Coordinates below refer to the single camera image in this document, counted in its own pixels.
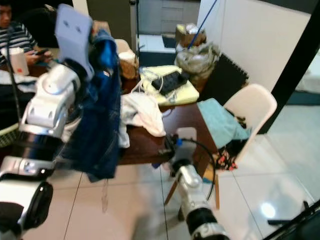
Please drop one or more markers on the grey plastic bag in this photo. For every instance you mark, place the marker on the grey plastic bag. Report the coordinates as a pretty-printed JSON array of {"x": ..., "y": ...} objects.
[{"x": 197, "y": 57}]

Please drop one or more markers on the white paper cup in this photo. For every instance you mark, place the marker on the white paper cup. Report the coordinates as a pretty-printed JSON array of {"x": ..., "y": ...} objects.
[{"x": 19, "y": 62}]

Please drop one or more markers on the green woven basket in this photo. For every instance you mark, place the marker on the green woven basket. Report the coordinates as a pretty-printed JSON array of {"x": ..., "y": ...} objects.
[{"x": 7, "y": 136}]

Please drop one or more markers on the white plastic chair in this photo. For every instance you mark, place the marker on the white plastic chair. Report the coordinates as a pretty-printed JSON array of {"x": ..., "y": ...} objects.
[{"x": 250, "y": 102}]

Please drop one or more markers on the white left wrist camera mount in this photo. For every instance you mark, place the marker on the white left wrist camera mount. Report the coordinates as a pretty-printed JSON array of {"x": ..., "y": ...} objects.
[{"x": 72, "y": 30}]

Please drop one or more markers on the teal cloth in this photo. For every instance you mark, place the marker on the teal cloth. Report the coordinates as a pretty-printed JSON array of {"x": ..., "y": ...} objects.
[{"x": 217, "y": 117}]

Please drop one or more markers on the dark blue denim shorts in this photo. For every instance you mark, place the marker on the dark blue denim shorts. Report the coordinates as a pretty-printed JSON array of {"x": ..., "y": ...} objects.
[{"x": 100, "y": 130}]

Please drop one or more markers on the dark navy garment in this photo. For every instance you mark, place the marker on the dark navy garment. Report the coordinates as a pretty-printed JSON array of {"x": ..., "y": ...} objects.
[{"x": 10, "y": 107}]

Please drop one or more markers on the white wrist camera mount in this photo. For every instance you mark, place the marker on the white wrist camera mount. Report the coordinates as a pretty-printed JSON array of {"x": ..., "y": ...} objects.
[
  {"x": 185, "y": 147},
  {"x": 72, "y": 30}
]

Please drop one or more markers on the brown cardboard box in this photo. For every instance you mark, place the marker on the brown cardboard box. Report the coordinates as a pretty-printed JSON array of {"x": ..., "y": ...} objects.
[{"x": 190, "y": 34}]

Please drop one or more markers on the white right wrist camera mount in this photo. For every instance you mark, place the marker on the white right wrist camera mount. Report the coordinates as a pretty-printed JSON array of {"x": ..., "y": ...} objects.
[{"x": 185, "y": 147}]

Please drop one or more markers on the dark brown wooden table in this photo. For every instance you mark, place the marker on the dark brown wooden table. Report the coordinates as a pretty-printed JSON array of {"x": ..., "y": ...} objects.
[{"x": 180, "y": 120}]

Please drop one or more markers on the black ribbed foam mat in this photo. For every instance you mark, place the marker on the black ribbed foam mat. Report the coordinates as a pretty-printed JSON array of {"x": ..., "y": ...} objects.
[{"x": 227, "y": 75}]

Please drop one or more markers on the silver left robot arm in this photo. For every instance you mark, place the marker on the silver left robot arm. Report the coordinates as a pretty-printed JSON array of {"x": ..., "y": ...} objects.
[{"x": 50, "y": 110}]

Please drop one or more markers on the black flat device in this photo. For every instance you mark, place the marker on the black flat device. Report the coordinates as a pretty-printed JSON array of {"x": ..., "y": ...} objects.
[{"x": 172, "y": 82}]

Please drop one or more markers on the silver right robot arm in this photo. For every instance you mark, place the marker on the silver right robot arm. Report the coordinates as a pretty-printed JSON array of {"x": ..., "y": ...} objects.
[{"x": 192, "y": 185}]

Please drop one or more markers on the white cloth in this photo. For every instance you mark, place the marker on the white cloth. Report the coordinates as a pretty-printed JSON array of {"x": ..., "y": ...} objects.
[{"x": 145, "y": 112}]

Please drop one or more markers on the seated person striped shirt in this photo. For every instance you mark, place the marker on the seated person striped shirt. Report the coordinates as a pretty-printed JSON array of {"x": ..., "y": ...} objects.
[{"x": 15, "y": 37}]

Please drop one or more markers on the pale yellow cushion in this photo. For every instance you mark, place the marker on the pale yellow cushion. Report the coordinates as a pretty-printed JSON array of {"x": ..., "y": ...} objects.
[{"x": 187, "y": 95}]

